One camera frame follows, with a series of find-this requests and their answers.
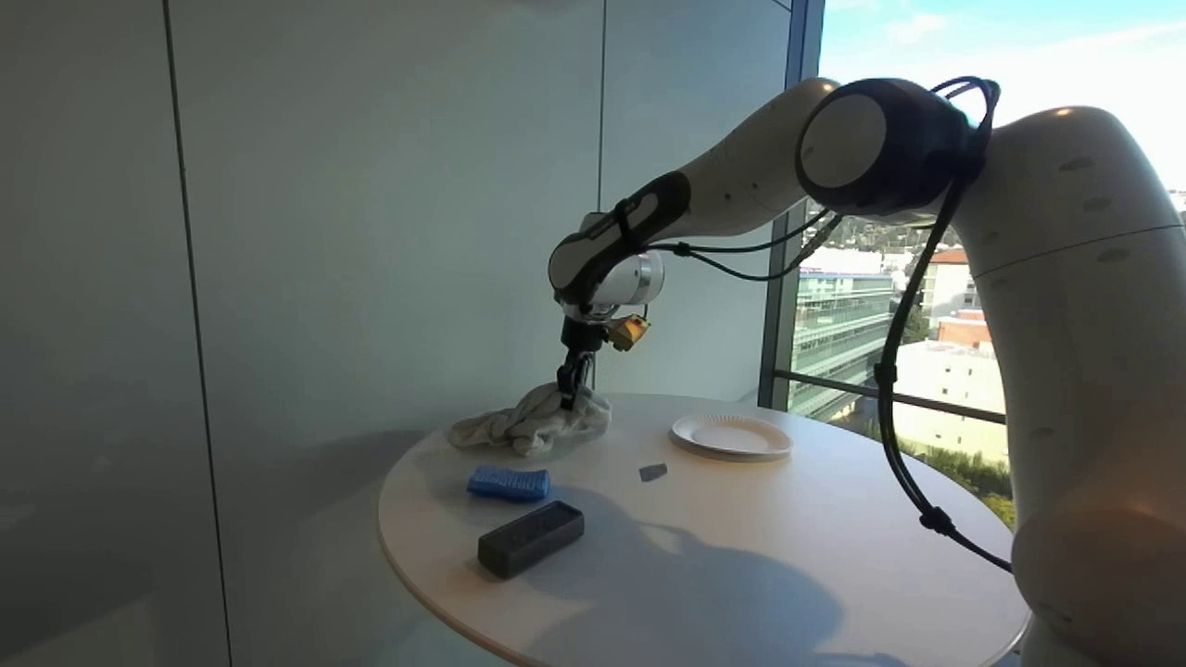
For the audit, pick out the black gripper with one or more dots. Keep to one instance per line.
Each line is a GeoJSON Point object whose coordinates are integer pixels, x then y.
{"type": "Point", "coordinates": [583, 341]}

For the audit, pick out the white towel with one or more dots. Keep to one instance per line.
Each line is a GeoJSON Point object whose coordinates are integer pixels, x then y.
{"type": "Point", "coordinates": [523, 427]}

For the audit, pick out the blue sponge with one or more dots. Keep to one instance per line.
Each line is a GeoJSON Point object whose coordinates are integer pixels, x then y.
{"type": "Point", "coordinates": [508, 481]}

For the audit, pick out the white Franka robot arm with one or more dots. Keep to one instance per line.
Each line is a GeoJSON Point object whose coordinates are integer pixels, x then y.
{"type": "Point", "coordinates": [1077, 307]}

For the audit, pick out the white paper plate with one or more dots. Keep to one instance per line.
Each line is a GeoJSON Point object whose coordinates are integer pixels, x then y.
{"type": "Point", "coordinates": [730, 436]}

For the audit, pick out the small grey square tag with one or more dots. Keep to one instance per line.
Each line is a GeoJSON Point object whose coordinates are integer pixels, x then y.
{"type": "Point", "coordinates": [655, 473]}

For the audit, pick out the black rectangular block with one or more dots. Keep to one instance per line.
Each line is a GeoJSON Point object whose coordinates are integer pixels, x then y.
{"type": "Point", "coordinates": [532, 537]}

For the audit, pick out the glass office building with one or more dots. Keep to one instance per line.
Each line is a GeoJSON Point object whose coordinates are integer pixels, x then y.
{"type": "Point", "coordinates": [845, 337]}

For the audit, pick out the black window railing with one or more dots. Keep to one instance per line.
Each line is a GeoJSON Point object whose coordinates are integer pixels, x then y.
{"type": "Point", "coordinates": [889, 396]}

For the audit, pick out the white flat roofed building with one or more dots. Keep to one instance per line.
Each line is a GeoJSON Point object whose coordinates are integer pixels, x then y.
{"type": "Point", "coordinates": [951, 395]}

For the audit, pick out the orange roofed white building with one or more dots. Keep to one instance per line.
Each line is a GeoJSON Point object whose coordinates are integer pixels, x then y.
{"type": "Point", "coordinates": [951, 279]}

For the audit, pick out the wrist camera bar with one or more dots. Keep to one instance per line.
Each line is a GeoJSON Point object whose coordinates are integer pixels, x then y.
{"type": "Point", "coordinates": [629, 330]}

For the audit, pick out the dark window frame post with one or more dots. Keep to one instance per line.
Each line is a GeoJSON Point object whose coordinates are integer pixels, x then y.
{"type": "Point", "coordinates": [791, 188]}

